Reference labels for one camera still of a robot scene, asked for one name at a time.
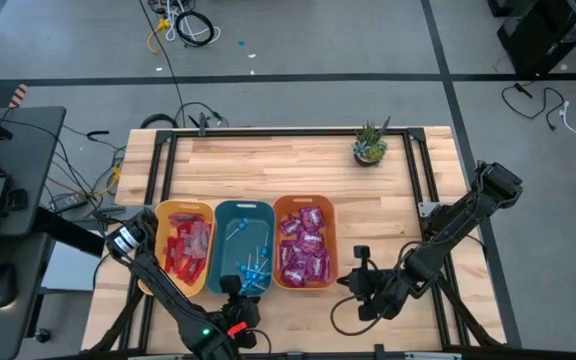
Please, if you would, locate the red Twizzlers candy pack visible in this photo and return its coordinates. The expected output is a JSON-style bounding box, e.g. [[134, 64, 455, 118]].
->
[[177, 252, 200, 281], [175, 224, 194, 249], [185, 262, 208, 287]]

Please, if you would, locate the black cable bundle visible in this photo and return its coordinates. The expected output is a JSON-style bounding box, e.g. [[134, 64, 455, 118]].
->
[[0, 114, 129, 216], [174, 101, 230, 129]]

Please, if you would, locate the black power adapter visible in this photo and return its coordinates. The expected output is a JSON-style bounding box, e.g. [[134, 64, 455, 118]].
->
[[49, 193, 89, 214]]

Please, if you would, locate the light grey box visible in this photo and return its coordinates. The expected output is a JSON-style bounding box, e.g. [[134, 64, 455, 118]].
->
[[41, 228, 107, 292]]

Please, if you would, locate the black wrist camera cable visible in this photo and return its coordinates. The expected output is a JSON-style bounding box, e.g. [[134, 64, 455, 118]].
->
[[329, 239, 405, 338]]

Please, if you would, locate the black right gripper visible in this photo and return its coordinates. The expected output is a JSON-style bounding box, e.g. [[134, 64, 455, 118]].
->
[[336, 243, 403, 323]]

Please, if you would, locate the yellow plastic bin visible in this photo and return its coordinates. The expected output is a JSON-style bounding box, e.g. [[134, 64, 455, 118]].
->
[[137, 199, 216, 299]]

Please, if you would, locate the small red cable tag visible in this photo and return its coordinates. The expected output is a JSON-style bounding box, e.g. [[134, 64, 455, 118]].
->
[[226, 320, 250, 339]]

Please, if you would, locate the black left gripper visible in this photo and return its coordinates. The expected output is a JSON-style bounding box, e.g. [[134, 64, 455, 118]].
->
[[216, 273, 264, 351]]

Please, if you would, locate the black cable with plug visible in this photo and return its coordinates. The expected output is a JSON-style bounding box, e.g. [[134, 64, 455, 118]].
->
[[500, 82, 567, 132]]

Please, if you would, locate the black equipment cabinet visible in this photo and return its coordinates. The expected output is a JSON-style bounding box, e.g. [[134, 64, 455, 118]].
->
[[486, 0, 576, 79]]

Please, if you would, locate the black mouse with light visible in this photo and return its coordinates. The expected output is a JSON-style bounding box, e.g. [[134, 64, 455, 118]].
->
[[0, 262, 20, 310]]

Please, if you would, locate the grey metal bracket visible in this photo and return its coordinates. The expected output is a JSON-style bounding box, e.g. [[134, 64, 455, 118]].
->
[[417, 201, 443, 219]]

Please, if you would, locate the purple Skittles candy pack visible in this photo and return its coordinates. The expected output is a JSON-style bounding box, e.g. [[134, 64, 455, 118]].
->
[[277, 240, 297, 271], [297, 230, 327, 254], [299, 205, 326, 231], [279, 214, 305, 236], [280, 264, 309, 289], [306, 252, 330, 282]]

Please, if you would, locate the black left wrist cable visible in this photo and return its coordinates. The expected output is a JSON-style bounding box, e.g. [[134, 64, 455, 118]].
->
[[247, 327, 273, 357]]

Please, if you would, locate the orange plastic bin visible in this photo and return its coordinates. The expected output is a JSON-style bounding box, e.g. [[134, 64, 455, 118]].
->
[[271, 194, 340, 292]]

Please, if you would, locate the yellow cable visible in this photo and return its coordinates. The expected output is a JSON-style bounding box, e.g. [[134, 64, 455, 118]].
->
[[146, 17, 172, 55]]

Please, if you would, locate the potted succulent plant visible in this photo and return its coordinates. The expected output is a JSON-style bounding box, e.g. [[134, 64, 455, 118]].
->
[[351, 116, 392, 168]]

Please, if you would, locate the black desk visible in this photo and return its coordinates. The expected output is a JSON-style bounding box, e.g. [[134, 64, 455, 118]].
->
[[0, 106, 68, 360]]

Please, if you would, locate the coiled black cable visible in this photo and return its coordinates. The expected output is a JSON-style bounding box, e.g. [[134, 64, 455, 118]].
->
[[174, 9, 217, 49]]

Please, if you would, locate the orange black striped object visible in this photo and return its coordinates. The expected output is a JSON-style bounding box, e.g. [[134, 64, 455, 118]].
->
[[7, 83, 30, 110]]

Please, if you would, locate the teal plastic bin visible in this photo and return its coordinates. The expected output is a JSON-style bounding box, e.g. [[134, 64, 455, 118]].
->
[[206, 199, 276, 297]]

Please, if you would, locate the long black cable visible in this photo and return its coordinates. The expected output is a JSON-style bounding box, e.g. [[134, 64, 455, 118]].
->
[[137, 0, 188, 129]]

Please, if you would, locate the tangled white cable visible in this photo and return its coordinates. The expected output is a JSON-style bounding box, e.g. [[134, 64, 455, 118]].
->
[[164, 0, 223, 44]]

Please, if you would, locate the black cable loop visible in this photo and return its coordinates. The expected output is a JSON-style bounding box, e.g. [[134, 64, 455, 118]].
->
[[139, 113, 180, 130]]

